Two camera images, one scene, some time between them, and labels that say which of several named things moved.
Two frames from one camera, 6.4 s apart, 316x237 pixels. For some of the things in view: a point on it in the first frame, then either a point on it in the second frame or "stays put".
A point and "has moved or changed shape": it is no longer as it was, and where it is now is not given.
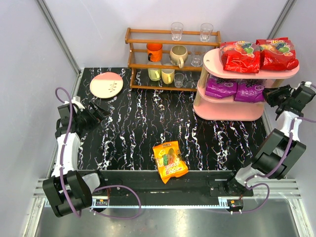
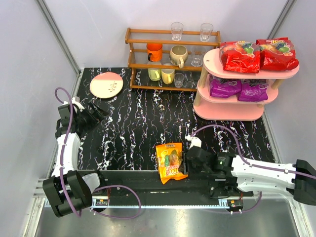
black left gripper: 92,113 stays put
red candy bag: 241,56 stays put
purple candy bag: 220,88 has moved or changed shape
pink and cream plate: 106,85 stays put
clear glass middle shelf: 197,54 stays put
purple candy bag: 253,94 has moved or changed shape
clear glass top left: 177,30 stays put
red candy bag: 277,54 stays put
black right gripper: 275,96 -> 188,161
